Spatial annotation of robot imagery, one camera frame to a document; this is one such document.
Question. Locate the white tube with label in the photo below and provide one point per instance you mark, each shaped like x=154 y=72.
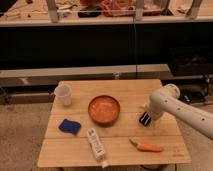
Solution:
x=97 y=147

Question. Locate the orange bowl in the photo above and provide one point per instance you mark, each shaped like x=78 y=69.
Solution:
x=104 y=109

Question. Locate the grey metal bench rail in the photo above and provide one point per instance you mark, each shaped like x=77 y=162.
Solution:
x=51 y=76

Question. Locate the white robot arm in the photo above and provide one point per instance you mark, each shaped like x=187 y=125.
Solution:
x=165 y=99

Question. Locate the wooden folding table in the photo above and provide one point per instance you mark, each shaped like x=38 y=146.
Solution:
x=60 y=149

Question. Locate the clear plastic cup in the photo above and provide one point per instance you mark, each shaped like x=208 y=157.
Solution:
x=63 y=93

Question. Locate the black white striped eraser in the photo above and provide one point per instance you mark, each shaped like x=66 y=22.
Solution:
x=145 y=119

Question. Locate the orange carrot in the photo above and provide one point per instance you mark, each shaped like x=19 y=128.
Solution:
x=145 y=147

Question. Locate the blue folded cloth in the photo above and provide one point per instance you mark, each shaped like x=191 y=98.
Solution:
x=69 y=126

